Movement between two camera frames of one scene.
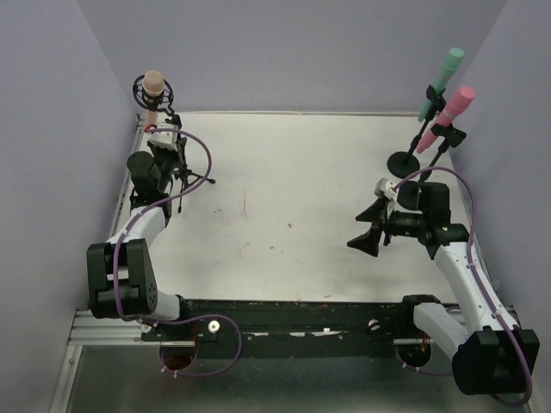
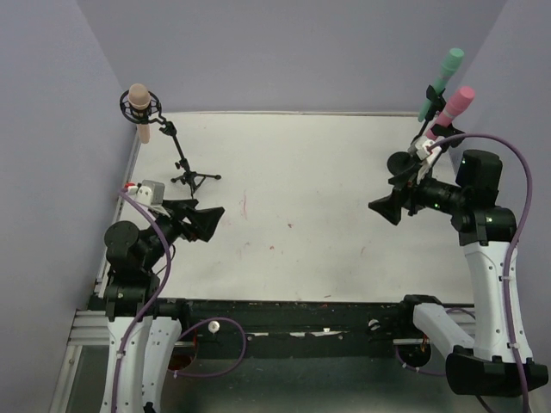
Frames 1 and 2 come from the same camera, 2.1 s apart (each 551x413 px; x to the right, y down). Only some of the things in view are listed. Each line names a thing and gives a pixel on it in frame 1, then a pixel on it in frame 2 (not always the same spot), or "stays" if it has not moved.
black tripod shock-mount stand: [163, 102] to [145, 114]
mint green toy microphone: [450, 65] stays
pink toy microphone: [455, 107] stays
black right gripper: [384, 225] to [407, 198]
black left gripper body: [173, 153] to [184, 220]
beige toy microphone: [153, 84] to [139, 98]
